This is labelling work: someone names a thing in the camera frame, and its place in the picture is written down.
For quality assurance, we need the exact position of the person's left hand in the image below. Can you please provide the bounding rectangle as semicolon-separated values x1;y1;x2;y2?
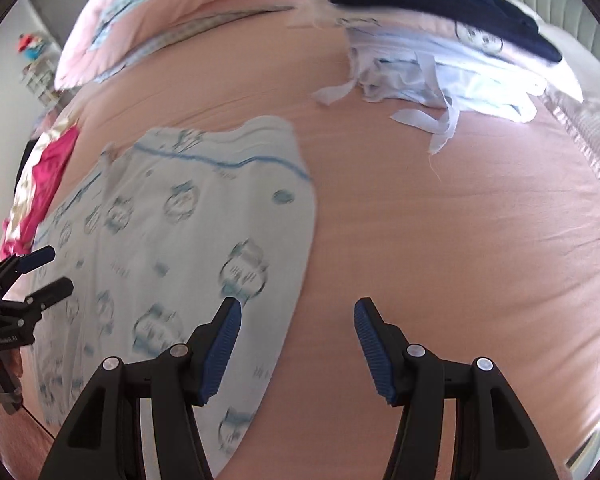
0;347;25;396

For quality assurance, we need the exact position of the cream satin garment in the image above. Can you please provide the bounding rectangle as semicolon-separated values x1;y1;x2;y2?
2;119;76;241

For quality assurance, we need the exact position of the white garment with ribbon ties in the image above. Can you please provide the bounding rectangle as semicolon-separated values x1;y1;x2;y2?
311;30;538;157

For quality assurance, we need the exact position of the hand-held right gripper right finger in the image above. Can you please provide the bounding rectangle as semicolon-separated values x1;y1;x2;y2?
354;297;577;480

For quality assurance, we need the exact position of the pink folded duvet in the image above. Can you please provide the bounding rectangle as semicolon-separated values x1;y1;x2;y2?
54;0;346;92

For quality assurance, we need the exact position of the pale pink waffle pillow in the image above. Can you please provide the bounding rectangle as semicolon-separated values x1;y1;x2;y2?
540;92;600;226

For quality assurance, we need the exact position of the grey door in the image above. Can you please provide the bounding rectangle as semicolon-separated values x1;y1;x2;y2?
30;0;91;47

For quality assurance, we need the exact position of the white printed pajama top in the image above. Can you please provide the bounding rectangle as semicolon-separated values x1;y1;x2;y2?
27;116;317;461

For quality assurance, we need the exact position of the red blue plush toy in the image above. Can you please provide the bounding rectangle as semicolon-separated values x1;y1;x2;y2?
19;34;46;61

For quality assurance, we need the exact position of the bed with pink sheet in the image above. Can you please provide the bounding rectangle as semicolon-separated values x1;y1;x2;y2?
10;2;600;480

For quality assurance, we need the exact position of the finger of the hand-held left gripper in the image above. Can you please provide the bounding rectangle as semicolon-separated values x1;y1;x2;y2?
24;277;75;311
0;246;56;289

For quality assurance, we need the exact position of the white shelf rack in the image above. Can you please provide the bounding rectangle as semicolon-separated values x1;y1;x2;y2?
22;57;64;107

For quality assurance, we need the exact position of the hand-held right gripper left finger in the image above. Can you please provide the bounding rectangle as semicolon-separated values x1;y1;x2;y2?
39;296;243;480

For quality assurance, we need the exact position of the magenta garment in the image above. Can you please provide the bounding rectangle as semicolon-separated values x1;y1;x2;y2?
0;125;81;256

